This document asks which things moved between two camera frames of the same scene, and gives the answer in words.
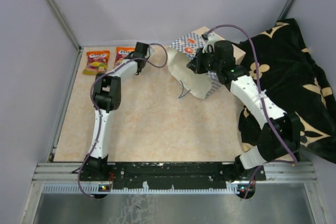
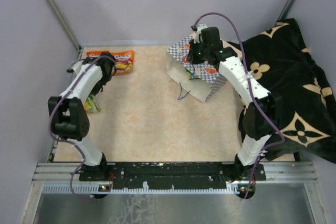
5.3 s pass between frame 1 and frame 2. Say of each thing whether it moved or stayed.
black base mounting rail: stayed
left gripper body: moved
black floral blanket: stayed
